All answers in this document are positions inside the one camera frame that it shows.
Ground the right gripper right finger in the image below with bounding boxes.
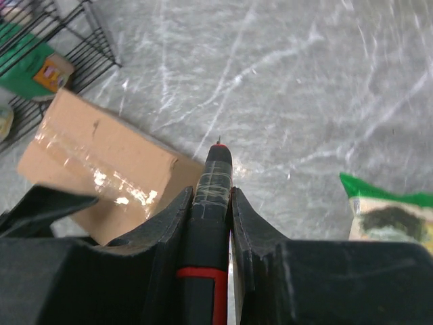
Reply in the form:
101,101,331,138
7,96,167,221
231,188,432,324

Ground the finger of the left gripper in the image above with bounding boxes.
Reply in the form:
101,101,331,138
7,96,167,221
1,185,99,238

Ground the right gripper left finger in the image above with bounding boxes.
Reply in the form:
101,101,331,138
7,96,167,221
1,187,193,324

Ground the red black utility knife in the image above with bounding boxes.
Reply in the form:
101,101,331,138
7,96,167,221
176,142,233,324

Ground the brown cardboard express box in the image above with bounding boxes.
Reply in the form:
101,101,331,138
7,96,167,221
17,90,203,245

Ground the green cassava chips bag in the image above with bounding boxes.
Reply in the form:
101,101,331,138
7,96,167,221
340,173,432,253

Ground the green lidded jar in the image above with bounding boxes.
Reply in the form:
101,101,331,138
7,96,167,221
1,22,74,102

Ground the black wire rack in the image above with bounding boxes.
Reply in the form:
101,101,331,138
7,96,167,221
1,1,121,152

